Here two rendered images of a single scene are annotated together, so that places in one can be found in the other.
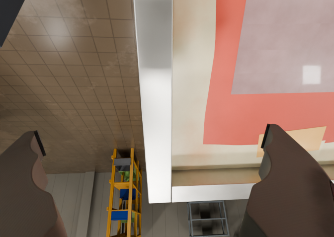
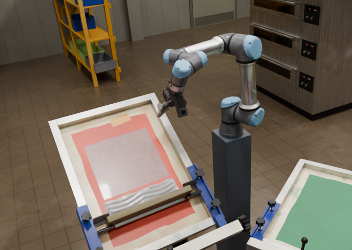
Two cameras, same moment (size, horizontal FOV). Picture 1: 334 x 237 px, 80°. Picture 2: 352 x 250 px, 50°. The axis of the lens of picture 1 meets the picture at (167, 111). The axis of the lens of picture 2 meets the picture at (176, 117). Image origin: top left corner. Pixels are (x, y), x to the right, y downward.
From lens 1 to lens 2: 179 cm
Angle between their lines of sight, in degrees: 24
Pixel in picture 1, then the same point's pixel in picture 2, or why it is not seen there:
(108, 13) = not seen: hidden behind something
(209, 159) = (140, 109)
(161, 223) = not seen: outside the picture
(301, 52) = (135, 140)
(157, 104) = (164, 119)
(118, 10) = not seen: hidden behind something
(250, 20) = (151, 142)
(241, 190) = (130, 102)
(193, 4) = (164, 141)
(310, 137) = (115, 122)
